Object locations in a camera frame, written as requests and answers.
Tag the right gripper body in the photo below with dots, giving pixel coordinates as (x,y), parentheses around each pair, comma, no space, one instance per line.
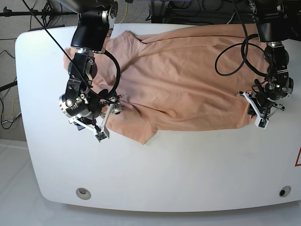
(94,114)

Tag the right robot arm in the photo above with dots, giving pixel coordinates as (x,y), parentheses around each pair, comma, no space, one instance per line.
(96,20)

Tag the right table cable grommet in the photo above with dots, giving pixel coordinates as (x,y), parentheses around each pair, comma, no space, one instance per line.
(285,191)

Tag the peach pink T-shirt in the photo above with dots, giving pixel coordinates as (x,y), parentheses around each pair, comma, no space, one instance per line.
(183,80)

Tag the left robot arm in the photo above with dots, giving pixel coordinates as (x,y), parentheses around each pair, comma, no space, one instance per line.
(269,17)

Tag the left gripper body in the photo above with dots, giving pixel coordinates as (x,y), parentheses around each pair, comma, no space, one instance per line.
(264,108)

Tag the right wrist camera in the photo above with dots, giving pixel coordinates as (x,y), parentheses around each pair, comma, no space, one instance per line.
(100,136)

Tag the left table cable grommet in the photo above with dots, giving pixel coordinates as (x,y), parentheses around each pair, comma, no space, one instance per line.
(83,193)

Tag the red triangle warning sticker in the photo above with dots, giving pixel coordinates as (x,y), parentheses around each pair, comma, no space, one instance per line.
(298,160)

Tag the table cable grommet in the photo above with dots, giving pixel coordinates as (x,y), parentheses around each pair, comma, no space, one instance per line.
(83,193)
(285,191)

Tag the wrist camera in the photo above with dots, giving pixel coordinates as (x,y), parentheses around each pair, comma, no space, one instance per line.
(261,122)
(100,136)

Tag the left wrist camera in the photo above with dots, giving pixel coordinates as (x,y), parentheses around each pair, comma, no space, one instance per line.
(261,122)

